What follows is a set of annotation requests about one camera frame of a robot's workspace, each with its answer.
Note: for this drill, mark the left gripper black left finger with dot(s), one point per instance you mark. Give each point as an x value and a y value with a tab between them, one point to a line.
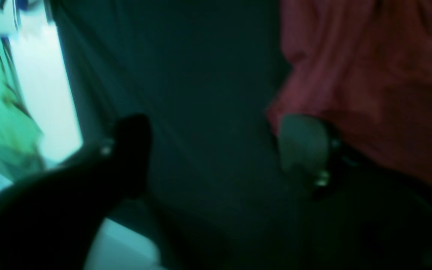
48	221

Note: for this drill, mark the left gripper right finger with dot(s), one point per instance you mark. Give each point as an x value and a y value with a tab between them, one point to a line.
353	214

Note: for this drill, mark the red long-sleeve T-shirt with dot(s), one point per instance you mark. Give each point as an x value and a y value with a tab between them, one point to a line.
364	66

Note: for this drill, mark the black table cloth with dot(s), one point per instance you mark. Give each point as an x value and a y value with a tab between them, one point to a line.
202	71

